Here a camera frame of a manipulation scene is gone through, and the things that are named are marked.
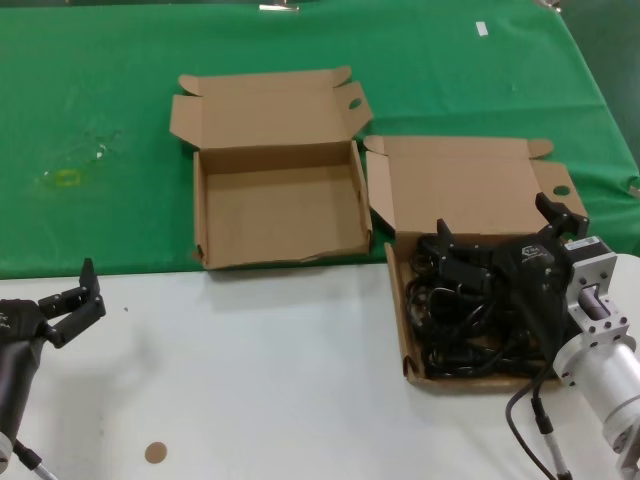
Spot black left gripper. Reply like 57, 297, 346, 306
0, 258, 107, 439

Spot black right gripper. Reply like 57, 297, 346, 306
436, 192, 590, 361

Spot open brown cardboard box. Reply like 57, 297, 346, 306
363, 134, 590, 396

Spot cardboard box with torn rim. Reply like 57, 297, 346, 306
168, 65, 375, 271

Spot green table cloth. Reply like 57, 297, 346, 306
0, 2, 640, 281

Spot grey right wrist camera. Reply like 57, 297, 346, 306
563, 236, 603, 254

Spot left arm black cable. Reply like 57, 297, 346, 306
12, 434, 59, 480

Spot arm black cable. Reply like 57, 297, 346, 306
12, 434, 59, 480
504, 369, 574, 480

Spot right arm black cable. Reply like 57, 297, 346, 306
504, 369, 574, 480

